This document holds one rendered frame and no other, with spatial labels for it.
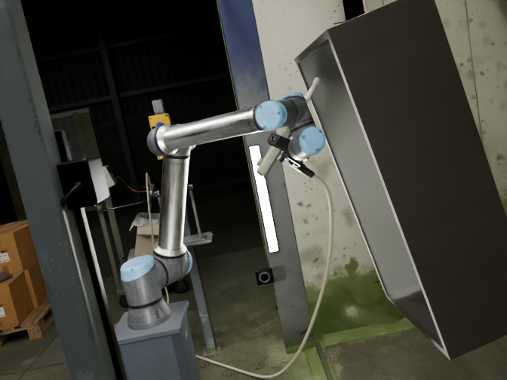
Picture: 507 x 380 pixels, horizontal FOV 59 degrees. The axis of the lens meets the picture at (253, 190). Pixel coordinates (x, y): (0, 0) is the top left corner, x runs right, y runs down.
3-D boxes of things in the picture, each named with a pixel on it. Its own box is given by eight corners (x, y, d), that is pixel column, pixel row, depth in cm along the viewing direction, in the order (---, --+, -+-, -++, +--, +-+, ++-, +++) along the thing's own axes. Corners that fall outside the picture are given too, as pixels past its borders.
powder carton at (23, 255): (10, 265, 438) (0, 229, 433) (40, 258, 439) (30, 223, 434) (-10, 277, 400) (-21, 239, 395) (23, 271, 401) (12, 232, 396)
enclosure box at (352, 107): (453, 268, 218) (366, 29, 200) (541, 320, 158) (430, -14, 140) (386, 297, 217) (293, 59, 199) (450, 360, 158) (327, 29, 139)
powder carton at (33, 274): (17, 301, 442) (7, 266, 437) (48, 293, 447) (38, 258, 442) (4, 315, 405) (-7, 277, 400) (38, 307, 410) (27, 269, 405)
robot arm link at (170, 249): (143, 280, 210) (151, 122, 185) (169, 267, 224) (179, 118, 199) (167, 293, 203) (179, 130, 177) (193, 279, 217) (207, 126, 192)
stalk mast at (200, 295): (216, 347, 298) (162, 99, 275) (216, 352, 292) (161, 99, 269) (207, 349, 298) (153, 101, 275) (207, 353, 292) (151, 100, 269)
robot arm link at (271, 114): (129, 133, 176) (275, 94, 138) (152, 129, 187) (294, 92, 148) (136, 161, 178) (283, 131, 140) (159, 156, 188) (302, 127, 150)
